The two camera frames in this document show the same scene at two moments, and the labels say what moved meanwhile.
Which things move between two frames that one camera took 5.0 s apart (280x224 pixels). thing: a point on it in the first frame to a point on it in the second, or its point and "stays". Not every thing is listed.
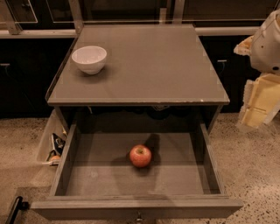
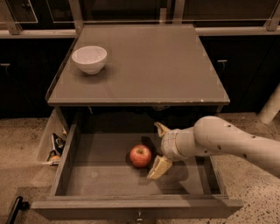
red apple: [140, 156] stays
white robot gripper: [267, 48] to [169, 143]
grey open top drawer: [96, 179] stays
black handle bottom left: [17, 206] stays
